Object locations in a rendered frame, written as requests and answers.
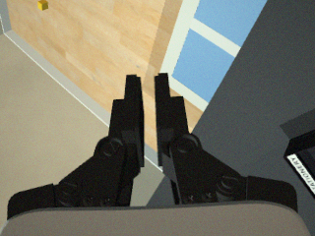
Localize dark grey rack of bins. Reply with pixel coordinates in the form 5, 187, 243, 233
283, 130, 315, 200

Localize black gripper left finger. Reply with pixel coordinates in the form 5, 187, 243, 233
7, 75, 145, 220

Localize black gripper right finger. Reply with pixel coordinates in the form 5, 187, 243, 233
155, 73, 298, 213

